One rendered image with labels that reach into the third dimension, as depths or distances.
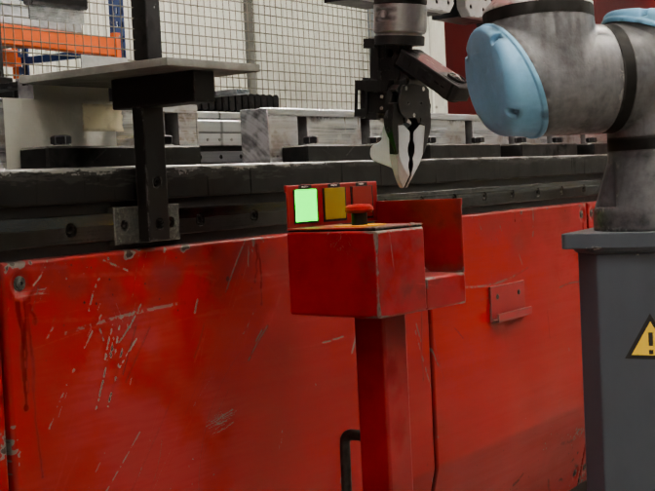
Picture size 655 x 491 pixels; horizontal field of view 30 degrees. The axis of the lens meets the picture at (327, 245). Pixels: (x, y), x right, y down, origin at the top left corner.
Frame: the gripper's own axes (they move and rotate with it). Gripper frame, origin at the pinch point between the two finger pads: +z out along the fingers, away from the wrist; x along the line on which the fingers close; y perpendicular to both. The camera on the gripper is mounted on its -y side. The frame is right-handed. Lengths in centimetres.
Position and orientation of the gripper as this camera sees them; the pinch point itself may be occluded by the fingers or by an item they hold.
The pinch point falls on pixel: (407, 178)
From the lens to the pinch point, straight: 173.6
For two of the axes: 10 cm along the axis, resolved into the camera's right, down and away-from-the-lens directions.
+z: -0.2, 9.9, 1.2
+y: -7.5, -0.9, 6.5
